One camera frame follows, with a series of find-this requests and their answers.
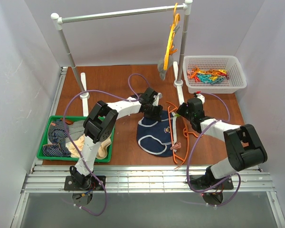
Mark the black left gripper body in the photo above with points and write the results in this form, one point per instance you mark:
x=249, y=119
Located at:
x=155, y=113

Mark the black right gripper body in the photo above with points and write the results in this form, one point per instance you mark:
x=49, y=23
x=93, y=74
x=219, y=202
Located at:
x=182, y=109

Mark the orange plastic hanger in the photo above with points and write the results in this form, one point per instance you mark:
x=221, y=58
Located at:
x=181, y=135

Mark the navy blue underwear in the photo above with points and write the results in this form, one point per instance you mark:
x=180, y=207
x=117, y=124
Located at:
x=156, y=137

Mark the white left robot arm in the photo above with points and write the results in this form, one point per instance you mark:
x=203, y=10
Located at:
x=98, y=127

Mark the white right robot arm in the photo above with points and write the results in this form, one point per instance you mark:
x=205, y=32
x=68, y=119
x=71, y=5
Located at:
x=243, y=145

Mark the grey hanging underwear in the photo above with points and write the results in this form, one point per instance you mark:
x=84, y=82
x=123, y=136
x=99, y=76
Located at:
x=162, y=72

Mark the yellow plastic hanger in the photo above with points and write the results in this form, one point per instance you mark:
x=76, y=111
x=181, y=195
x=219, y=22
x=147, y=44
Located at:
x=170, y=46

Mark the grey underwear in tray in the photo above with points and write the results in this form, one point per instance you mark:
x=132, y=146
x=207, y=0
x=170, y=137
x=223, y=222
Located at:
x=76, y=130

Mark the striped blue underwear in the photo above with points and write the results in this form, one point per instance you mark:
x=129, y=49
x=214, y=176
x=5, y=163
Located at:
x=56, y=140

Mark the teal clothespin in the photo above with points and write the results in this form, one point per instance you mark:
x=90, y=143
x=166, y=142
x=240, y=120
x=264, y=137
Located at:
x=205, y=78

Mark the white plastic basket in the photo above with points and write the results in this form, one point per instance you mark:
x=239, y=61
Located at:
x=227, y=72

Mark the green plastic tray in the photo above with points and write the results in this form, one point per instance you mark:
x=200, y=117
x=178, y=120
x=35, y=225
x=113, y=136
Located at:
x=79, y=143

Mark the white clothes rack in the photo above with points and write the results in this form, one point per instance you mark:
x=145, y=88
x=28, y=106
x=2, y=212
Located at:
x=80, y=78

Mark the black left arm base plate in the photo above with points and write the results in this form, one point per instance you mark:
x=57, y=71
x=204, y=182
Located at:
x=89, y=183

